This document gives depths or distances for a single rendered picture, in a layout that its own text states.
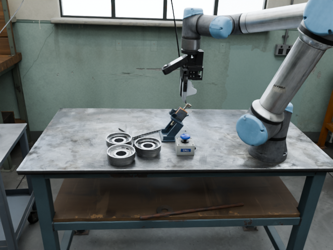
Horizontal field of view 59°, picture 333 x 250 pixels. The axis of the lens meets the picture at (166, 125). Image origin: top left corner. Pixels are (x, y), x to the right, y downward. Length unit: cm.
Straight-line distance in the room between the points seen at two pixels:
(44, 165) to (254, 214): 86
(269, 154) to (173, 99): 175
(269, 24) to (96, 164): 79
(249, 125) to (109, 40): 188
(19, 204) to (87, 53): 138
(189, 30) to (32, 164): 76
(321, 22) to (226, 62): 197
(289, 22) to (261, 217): 78
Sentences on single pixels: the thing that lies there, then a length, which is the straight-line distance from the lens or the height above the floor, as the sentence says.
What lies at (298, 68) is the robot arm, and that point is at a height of 120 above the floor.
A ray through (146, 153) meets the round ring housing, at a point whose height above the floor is 82.
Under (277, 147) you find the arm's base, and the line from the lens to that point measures 121.
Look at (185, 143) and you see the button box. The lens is 117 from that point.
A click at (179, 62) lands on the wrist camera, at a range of 119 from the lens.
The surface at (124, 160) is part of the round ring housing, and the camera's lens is 109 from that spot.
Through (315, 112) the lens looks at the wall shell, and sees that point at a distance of 334.
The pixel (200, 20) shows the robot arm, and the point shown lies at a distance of 113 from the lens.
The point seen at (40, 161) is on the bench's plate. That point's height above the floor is 80.
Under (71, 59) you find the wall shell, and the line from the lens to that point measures 278.
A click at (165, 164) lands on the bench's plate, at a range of 112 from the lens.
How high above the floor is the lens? 139
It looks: 24 degrees down
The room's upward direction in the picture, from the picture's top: 2 degrees clockwise
